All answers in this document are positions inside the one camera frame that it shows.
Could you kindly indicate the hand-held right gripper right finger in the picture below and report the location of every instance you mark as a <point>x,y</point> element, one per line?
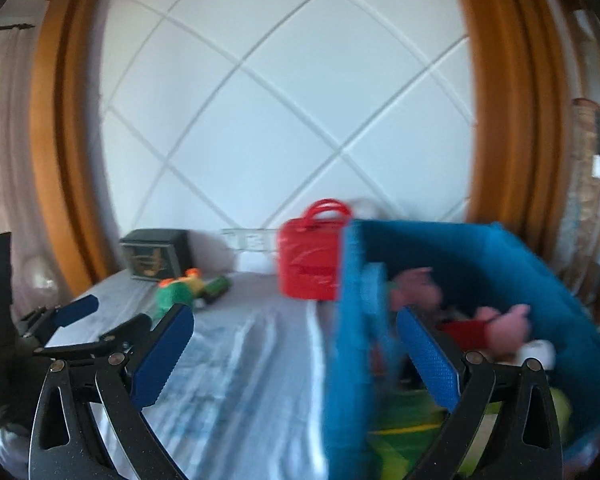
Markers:
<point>430,360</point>

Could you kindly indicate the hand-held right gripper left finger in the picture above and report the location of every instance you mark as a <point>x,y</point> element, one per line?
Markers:
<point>162,355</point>

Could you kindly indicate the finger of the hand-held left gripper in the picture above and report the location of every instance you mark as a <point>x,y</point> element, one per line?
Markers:
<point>77,310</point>
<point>130,327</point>

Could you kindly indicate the pink plush pig blue dress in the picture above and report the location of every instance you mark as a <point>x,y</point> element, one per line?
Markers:
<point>417,287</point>

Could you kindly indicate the blue felt storage bin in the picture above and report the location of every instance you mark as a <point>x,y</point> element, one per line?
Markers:
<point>480,260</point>

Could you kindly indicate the desktop with striped cloth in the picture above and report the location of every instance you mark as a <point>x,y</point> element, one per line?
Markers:
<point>245,385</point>

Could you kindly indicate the green orange toy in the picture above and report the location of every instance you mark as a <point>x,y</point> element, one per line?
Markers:
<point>177,290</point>

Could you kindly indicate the green yellow toy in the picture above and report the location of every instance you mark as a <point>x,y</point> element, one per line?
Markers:
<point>405,435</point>

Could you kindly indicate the pink plush pig red dress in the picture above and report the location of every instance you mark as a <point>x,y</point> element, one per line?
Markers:
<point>510,327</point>

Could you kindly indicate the black box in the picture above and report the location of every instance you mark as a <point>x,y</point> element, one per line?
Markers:
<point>172,250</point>

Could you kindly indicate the yellow-green ball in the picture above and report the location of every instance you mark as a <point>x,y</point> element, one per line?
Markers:
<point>562,412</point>

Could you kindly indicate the clear plastic container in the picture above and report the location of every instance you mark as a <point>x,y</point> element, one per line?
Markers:
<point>250,240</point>

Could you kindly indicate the red toy handbag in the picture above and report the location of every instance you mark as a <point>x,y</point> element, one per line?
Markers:
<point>307,260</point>

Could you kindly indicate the pale curtain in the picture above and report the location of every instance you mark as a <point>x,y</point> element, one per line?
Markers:
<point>10,160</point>

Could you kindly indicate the woven patterned hanging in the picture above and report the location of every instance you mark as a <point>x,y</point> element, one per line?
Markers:
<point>587,185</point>

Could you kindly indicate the dark curtain rod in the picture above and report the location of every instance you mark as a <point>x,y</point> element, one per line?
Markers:
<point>10,27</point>

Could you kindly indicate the orange wooden wall trim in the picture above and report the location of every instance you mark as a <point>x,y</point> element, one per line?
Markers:
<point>65,135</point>
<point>515,110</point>

